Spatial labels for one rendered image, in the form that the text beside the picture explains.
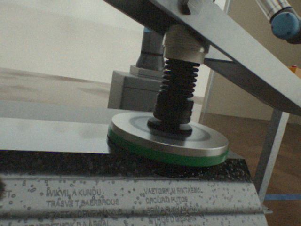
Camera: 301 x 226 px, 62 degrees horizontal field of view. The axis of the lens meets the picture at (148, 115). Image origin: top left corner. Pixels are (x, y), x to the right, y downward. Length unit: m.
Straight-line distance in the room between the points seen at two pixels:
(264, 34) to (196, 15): 6.69
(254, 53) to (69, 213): 0.38
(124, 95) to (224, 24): 1.02
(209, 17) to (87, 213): 0.31
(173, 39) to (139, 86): 0.99
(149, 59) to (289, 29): 0.77
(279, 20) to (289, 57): 6.57
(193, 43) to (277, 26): 0.72
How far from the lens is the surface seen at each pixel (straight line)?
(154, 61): 1.52
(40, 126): 0.46
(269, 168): 2.11
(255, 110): 7.23
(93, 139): 0.42
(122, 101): 1.39
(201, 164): 0.39
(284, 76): 0.58
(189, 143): 0.39
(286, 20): 1.10
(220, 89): 6.47
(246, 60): 0.47
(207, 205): 0.41
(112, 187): 0.35
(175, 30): 0.42
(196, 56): 0.43
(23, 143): 0.38
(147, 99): 1.42
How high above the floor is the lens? 0.94
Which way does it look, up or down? 12 degrees down
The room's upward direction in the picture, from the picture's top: 10 degrees clockwise
